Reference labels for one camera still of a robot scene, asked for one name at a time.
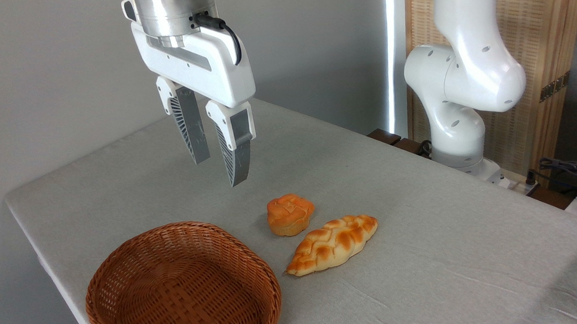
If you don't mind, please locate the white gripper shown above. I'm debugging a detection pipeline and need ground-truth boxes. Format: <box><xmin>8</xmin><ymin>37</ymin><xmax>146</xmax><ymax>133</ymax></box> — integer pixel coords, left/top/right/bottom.
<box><xmin>121</xmin><ymin>0</ymin><xmax>263</xmax><ymax>194</ymax></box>

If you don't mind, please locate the round orange bread bun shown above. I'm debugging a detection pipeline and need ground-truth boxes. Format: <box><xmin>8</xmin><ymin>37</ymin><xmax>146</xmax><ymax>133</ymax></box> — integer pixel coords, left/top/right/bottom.
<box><xmin>265</xmin><ymin>192</ymin><xmax>318</xmax><ymax>238</ymax></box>

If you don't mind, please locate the brown woven wicker basket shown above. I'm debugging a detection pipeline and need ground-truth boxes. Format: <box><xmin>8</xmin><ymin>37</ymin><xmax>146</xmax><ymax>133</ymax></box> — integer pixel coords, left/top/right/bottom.
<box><xmin>80</xmin><ymin>216</ymin><xmax>284</xmax><ymax>324</ymax></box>

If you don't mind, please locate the long braided bread loaf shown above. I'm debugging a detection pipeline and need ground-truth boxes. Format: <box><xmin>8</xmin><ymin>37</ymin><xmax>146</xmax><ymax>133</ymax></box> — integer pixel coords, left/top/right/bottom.
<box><xmin>283</xmin><ymin>213</ymin><xmax>382</xmax><ymax>278</ymax></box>

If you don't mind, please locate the dark brown wooden block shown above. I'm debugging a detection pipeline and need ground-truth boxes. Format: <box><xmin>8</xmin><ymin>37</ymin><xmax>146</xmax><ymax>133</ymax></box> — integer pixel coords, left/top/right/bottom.
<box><xmin>392</xmin><ymin>136</ymin><xmax>433</xmax><ymax>162</ymax></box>
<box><xmin>366</xmin><ymin>127</ymin><xmax>402</xmax><ymax>147</ymax></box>

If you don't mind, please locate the grey tablecloth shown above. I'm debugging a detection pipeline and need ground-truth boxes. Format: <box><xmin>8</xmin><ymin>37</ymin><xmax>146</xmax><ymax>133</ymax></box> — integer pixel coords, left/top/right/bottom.
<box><xmin>0</xmin><ymin>77</ymin><xmax>577</xmax><ymax>324</ymax></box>

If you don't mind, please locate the metal screen hinge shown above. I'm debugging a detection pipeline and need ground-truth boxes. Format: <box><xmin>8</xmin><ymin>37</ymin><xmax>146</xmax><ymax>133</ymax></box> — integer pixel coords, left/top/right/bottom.
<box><xmin>537</xmin><ymin>70</ymin><xmax>573</xmax><ymax>103</ymax></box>

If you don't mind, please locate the wooden slatted folding screen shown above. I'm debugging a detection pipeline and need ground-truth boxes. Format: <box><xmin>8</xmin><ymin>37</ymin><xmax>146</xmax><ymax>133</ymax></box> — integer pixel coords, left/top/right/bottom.
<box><xmin>401</xmin><ymin>0</ymin><xmax>577</xmax><ymax>185</ymax></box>

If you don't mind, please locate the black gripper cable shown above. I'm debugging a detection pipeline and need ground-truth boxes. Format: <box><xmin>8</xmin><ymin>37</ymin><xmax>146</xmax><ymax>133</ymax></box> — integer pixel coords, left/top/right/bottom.
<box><xmin>190</xmin><ymin>10</ymin><xmax>243</xmax><ymax>69</ymax></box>

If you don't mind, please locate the black cable bundle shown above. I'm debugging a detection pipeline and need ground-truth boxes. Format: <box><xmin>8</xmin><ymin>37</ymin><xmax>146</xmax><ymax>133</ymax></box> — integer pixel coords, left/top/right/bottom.
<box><xmin>538</xmin><ymin>155</ymin><xmax>577</xmax><ymax>193</ymax></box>

